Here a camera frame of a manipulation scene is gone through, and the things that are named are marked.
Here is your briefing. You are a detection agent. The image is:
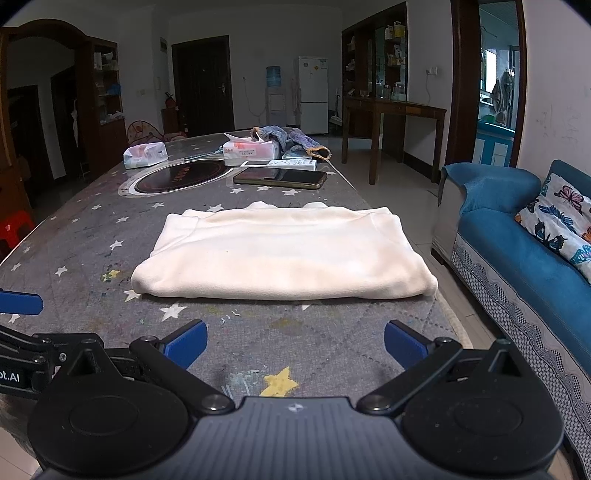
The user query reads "red plastic stool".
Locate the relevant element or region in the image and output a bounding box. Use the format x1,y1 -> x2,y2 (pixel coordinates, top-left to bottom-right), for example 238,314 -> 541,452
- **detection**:
0,210 -> 37,252

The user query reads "wooden shelf cabinet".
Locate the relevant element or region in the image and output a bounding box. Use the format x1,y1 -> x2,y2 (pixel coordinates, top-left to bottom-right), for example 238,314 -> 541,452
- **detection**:
76,37 -> 127,171

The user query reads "water dispenser with blue bottle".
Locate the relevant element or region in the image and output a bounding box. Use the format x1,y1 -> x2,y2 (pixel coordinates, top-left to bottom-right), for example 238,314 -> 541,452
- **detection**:
265,66 -> 284,127

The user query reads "blue cabinet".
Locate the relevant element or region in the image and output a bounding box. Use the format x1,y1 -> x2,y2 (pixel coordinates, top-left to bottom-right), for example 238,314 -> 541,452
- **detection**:
475,117 -> 515,168

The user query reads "cream knit sweater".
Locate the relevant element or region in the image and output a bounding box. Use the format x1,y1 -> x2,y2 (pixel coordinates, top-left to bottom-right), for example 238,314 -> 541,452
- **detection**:
130,201 -> 438,302

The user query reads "grey star print tablecloth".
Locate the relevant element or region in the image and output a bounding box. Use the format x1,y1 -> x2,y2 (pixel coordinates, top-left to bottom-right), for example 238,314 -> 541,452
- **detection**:
0,131 -> 474,467

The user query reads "blue knitted cloth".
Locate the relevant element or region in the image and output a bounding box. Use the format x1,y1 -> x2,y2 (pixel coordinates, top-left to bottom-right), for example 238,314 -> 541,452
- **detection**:
250,126 -> 332,161

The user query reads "blue sofa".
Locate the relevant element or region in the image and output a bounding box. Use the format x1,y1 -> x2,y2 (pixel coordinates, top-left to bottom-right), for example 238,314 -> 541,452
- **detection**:
431,160 -> 591,472

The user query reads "white remote control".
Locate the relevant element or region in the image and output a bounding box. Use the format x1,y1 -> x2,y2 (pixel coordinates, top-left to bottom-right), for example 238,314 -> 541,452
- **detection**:
240,158 -> 317,169

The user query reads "dark wooden door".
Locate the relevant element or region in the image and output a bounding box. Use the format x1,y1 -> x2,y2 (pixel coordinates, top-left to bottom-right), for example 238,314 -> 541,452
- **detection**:
172,35 -> 230,138

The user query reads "dark wooden side desk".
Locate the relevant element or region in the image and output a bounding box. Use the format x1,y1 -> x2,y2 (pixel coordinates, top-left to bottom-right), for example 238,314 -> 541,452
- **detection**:
342,95 -> 448,185

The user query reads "white refrigerator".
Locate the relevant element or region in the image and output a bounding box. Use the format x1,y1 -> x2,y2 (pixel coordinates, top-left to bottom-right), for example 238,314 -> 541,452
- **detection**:
294,56 -> 329,136

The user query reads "hanging grey jacket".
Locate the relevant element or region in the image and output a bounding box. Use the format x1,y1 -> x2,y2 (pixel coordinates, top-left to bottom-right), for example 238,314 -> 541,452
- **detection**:
490,69 -> 514,125

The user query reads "black smartphone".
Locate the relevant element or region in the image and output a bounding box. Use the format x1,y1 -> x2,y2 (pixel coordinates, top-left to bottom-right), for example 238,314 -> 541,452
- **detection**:
232,167 -> 328,191

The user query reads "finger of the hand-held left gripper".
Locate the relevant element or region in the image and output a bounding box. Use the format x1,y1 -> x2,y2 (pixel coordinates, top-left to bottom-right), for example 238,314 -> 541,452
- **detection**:
0,325 -> 81,370
0,290 -> 44,315

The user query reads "blue wristwatch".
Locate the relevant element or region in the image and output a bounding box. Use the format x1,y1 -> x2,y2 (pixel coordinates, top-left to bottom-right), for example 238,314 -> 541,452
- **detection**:
184,147 -> 225,161

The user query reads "dark wooden display cabinet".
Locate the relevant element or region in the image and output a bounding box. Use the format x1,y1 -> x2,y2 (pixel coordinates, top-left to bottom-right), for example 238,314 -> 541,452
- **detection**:
342,2 -> 409,134

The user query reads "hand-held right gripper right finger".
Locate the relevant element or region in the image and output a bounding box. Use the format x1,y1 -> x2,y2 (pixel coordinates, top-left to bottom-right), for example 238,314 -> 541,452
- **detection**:
358,319 -> 525,415

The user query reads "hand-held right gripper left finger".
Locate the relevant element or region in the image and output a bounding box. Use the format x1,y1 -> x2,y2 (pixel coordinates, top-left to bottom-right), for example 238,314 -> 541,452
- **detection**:
58,319 -> 236,415

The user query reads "pink play tent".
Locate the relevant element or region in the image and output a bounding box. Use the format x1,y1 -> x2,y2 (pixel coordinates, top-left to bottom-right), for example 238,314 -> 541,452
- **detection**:
127,120 -> 190,144

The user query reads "butterfly print cushion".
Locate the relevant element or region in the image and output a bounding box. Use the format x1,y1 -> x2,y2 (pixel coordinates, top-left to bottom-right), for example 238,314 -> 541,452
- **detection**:
515,173 -> 591,271

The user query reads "round black induction cooktop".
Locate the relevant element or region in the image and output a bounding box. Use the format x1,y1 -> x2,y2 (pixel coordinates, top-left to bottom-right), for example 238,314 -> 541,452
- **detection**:
117,158 -> 234,198

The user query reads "soft white pink tissue pack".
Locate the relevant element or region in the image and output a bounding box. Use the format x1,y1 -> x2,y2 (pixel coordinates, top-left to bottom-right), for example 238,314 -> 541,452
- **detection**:
123,142 -> 168,169

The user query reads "pink white tissue box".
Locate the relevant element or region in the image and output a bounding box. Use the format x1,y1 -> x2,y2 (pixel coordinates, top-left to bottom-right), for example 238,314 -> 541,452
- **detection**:
223,133 -> 281,166

